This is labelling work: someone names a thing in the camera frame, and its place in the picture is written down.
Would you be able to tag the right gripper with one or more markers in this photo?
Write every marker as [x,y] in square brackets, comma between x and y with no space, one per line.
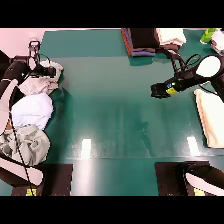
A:
[163,89]

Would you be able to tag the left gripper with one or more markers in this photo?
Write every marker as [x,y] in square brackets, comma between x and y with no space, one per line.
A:
[46,71]

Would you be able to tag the pale grey-green garment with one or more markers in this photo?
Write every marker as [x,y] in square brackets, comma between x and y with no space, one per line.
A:
[30,145]

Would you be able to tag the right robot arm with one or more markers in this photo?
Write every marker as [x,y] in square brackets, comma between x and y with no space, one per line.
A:
[208,68]

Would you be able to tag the beige garment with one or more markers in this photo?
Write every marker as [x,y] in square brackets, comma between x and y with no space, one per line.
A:
[38,85]

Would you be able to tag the pale lavender garment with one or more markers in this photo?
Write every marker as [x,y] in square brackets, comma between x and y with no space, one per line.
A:
[33,110]

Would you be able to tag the purple garment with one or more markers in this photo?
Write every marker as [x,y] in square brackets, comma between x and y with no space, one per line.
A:
[144,52]

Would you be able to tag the white folded garment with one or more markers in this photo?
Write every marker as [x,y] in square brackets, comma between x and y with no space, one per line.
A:
[170,36]

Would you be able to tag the black garment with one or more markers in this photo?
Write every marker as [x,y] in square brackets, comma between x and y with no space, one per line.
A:
[143,37]

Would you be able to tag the cream garment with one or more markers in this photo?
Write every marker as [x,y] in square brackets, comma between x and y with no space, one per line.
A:
[213,116]

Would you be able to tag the orange garment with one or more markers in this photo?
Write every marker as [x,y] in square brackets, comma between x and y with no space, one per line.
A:
[126,41]

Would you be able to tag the bright green garment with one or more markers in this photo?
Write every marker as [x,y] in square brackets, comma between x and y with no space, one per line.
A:
[207,36]

